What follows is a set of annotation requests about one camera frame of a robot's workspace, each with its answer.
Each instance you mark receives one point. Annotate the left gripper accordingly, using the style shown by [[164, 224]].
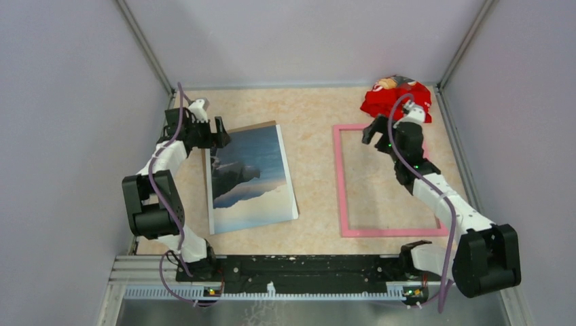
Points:
[[218, 140]]

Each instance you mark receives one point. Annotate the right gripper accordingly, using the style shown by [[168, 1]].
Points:
[[380, 125]]

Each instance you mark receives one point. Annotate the landscape photo print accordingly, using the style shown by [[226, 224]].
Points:
[[259, 202]]

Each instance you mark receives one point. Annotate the pink wooden picture frame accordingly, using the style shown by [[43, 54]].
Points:
[[346, 231]]

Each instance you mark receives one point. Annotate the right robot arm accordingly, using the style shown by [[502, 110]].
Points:
[[480, 256]]

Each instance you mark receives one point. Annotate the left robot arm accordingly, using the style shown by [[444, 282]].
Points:
[[153, 205]]

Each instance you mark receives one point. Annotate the red crumpled cloth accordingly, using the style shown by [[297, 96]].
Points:
[[386, 91]]

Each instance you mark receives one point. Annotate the brown backing board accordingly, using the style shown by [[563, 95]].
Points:
[[250, 151]]

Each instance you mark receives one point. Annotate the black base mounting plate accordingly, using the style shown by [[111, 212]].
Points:
[[301, 274]]

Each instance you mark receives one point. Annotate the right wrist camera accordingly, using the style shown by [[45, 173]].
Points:
[[413, 113]]

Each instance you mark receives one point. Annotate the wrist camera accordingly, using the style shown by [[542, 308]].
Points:
[[197, 109], [413, 113]]

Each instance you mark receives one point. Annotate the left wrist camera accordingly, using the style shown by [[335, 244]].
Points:
[[197, 109]]

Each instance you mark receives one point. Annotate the aluminium rail with cable duct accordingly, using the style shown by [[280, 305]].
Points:
[[143, 288]]

